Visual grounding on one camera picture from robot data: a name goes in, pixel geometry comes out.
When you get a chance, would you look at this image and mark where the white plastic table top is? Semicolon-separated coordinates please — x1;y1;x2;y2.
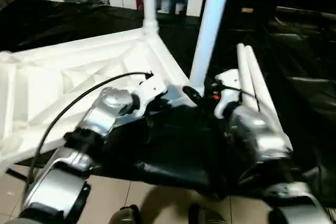
0;27;202;175

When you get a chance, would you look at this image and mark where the black mat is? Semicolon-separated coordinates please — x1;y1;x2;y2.
0;0;336;209

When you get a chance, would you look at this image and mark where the black left robot foot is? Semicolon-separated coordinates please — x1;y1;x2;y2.
110;204;142;224

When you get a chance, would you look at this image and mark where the black slanted stand leg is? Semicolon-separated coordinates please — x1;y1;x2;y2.
5;168;28;180

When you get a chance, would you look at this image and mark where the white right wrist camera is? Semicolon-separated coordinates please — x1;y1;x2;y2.
214;69;244;119

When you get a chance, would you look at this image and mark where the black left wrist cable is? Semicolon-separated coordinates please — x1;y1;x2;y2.
22;70;154;204

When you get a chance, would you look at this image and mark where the black rail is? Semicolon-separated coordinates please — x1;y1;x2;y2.
275;6;336;19

